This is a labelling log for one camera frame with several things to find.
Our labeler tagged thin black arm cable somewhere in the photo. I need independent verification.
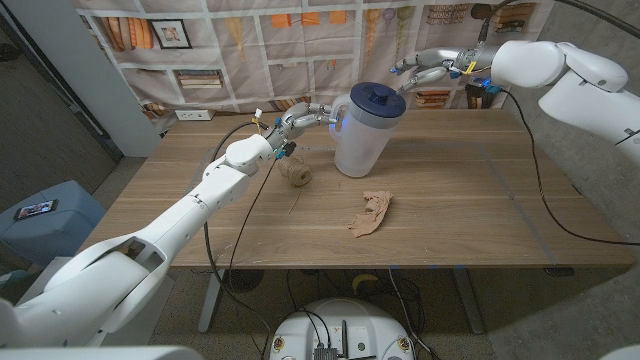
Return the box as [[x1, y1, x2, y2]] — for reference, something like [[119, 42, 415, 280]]
[[499, 87, 640, 247], [227, 155, 280, 291]]

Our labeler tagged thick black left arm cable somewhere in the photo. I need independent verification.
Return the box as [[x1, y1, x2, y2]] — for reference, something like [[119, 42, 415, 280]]
[[202, 121, 274, 359]]

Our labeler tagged translucent white plastic pitcher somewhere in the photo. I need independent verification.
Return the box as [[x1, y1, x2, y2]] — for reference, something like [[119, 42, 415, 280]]
[[328, 93, 404, 179]]

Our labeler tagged white wall outlet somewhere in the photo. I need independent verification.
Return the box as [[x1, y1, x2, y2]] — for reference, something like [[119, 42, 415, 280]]
[[174, 108, 215, 122]]

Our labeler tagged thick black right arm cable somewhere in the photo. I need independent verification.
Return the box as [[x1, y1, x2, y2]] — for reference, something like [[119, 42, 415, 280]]
[[477, 0, 640, 44]]

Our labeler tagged grey table leg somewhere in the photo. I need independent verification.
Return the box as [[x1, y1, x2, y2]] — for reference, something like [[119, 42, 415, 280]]
[[452, 269, 485, 335]]

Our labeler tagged blue stool with phone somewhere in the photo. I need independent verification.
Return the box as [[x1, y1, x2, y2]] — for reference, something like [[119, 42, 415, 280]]
[[0, 180, 107, 269]]

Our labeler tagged black round fan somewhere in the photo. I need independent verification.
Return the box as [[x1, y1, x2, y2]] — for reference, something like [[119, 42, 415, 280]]
[[224, 269, 265, 294]]

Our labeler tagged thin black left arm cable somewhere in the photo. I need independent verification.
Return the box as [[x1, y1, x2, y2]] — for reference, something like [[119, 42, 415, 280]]
[[227, 155, 280, 291]]

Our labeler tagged white table leg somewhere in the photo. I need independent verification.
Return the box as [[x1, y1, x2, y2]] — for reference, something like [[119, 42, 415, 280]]
[[197, 269, 226, 334]]

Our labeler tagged printed bookshelf backdrop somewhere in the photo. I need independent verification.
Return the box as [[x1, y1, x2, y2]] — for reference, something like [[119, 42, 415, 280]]
[[72, 0, 556, 134]]

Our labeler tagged jute twine spool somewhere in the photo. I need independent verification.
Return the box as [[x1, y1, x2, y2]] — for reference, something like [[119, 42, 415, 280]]
[[277, 153, 313, 215]]

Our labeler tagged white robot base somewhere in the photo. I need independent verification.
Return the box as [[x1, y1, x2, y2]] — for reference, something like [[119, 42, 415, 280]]
[[269, 298, 415, 360]]

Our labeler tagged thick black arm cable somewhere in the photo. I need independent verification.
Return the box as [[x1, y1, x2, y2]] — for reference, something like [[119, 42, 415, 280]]
[[202, 121, 274, 359], [477, 0, 640, 44]]

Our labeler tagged crumpled beige cloth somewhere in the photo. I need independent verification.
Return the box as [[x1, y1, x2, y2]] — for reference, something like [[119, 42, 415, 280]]
[[347, 190, 394, 239]]

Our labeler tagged black smartphone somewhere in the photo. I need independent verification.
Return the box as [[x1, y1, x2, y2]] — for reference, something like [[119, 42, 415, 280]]
[[13, 199, 59, 221]]

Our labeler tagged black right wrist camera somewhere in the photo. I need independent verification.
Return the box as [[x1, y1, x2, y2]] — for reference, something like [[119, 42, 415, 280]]
[[469, 75, 501, 96]]

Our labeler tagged dark blue pitcher lid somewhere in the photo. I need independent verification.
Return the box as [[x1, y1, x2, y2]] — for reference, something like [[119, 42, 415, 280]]
[[349, 81, 407, 120]]

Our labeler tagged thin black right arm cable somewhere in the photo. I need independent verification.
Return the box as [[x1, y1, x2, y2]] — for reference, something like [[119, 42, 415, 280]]
[[499, 87, 640, 247]]

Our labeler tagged yellow object under table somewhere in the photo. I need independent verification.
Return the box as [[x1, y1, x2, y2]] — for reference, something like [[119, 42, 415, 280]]
[[351, 273, 380, 294]]

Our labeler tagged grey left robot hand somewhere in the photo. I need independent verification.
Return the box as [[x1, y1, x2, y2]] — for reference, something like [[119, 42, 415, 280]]
[[263, 102, 344, 151]]

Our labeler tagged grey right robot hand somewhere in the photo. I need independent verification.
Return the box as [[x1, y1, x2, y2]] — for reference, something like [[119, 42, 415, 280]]
[[390, 47, 494, 95]]

